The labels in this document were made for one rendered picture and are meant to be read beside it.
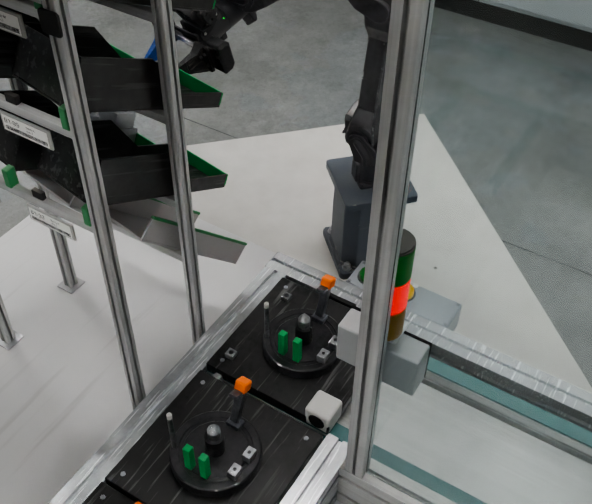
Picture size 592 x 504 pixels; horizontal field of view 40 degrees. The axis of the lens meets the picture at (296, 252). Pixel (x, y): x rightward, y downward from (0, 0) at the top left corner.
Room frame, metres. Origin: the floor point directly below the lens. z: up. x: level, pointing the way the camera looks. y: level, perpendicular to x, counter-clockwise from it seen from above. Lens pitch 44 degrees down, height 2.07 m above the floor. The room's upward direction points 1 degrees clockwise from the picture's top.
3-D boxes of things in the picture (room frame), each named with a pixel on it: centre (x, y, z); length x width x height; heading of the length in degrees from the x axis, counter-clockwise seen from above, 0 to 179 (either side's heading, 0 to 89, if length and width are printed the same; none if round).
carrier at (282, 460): (0.67, 0.12, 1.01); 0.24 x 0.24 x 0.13; 59
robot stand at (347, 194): (1.24, -0.14, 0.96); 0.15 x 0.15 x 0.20; 14
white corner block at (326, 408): (0.76, -0.05, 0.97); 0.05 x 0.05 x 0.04; 59
